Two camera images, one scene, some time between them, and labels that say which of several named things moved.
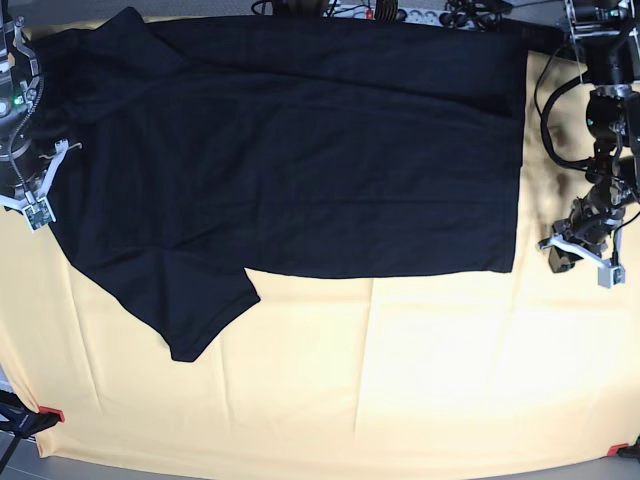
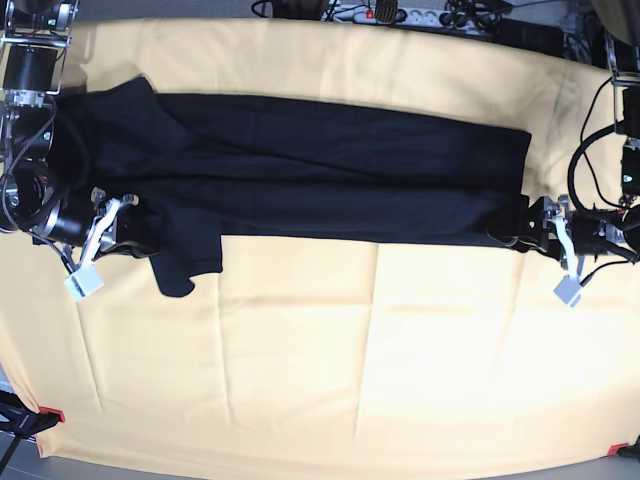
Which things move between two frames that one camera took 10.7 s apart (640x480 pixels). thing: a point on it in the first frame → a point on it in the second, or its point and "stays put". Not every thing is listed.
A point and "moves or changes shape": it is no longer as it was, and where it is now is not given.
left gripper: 25,180 → 84,234
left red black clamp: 20,420 stays put
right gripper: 585,233 → 583,233
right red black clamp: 625,450 stays put
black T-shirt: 314,147 moves or changes shape
